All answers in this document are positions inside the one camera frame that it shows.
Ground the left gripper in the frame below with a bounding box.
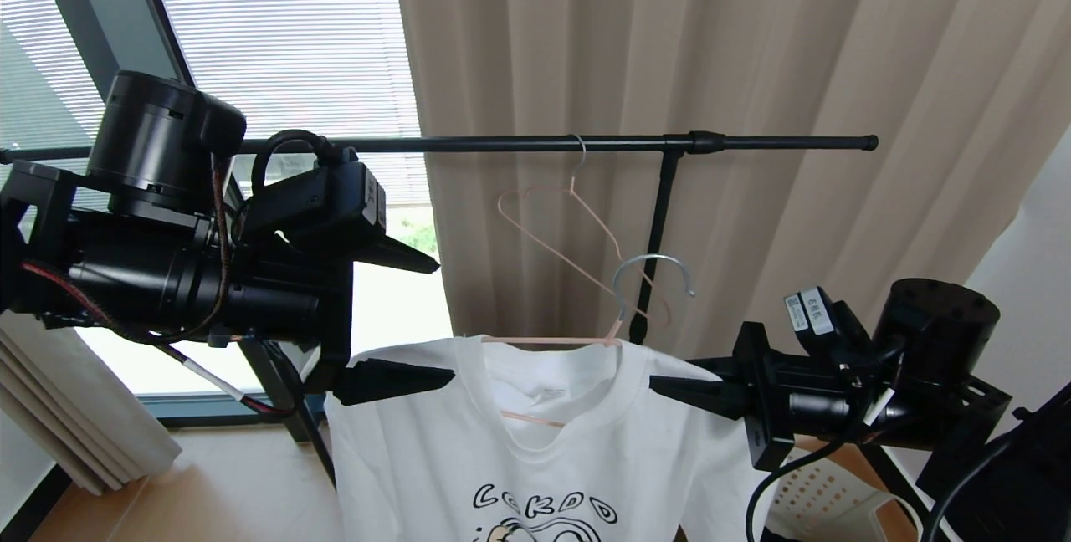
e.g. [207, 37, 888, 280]
[71, 220, 457, 407]

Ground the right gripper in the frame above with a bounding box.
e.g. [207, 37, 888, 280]
[648, 321, 873, 473]

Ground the pink clothes hanger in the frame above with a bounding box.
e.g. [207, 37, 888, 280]
[481, 254, 696, 430]
[496, 134, 674, 330]

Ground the white printed t-shirt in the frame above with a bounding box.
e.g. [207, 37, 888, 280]
[322, 335, 776, 542]

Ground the white laundry basket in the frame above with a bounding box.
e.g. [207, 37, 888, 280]
[757, 448, 921, 542]

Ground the black clothes rack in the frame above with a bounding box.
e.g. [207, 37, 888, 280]
[0, 132, 879, 489]

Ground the white curtain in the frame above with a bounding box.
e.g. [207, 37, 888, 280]
[0, 312, 182, 498]

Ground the beige curtain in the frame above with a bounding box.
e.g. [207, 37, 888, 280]
[389, 0, 1071, 360]

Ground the black cable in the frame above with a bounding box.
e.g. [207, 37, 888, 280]
[919, 432, 1018, 542]
[744, 435, 848, 542]

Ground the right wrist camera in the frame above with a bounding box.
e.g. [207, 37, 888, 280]
[783, 286, 881, 360]

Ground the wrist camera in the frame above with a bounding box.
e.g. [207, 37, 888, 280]
[243, 130, 388, 252]
[783, 286, 881, 360]

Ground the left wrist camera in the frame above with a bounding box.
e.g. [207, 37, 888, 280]
[243, 130, 388, 252]

